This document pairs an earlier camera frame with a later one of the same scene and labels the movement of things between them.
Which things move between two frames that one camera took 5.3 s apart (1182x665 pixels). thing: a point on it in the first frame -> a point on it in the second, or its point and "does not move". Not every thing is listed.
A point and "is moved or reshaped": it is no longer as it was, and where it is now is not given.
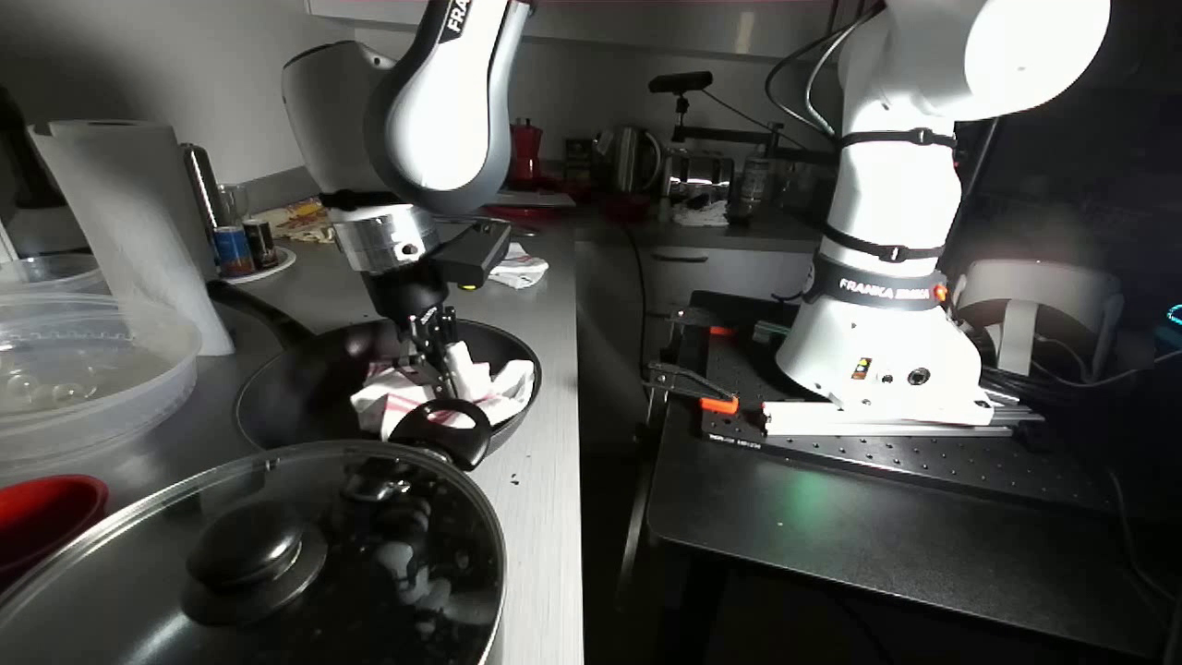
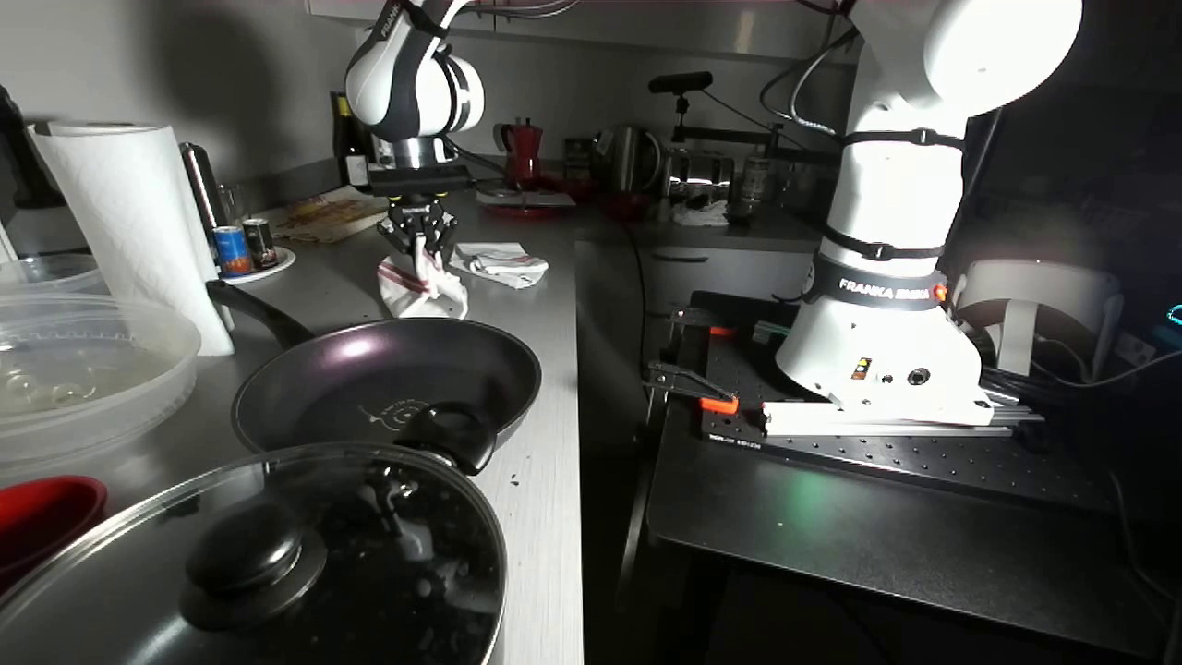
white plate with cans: x=271 y=260 does not move
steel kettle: x=633 y=162 does not move
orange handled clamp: x=671 y=383 does not move
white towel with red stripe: x=501 y=390 is moved or reshaped
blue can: x=235 y=250 does not move
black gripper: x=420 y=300 -> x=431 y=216
